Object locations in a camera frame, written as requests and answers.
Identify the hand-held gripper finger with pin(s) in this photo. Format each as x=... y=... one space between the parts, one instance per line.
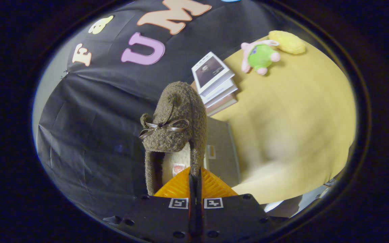
x=191 y=209
x=199 y=209

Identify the fabric storage box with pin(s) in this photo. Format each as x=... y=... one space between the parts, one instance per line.
x=223 y=141

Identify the brown fuzzy shoe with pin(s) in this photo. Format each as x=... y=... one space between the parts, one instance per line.
x=181 y=101

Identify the dark brown book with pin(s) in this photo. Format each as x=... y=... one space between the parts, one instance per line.
x=223 y=105

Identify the plain white book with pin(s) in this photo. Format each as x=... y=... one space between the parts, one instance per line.
x=221 y=92

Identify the white portrait cover book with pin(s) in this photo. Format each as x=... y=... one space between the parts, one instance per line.
x=209 y=71

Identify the green and pink plush toy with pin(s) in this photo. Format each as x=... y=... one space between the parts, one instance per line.
x=260 y=55

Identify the yellow plush cushion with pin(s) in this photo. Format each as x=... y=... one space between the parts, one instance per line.
x=287 y=42

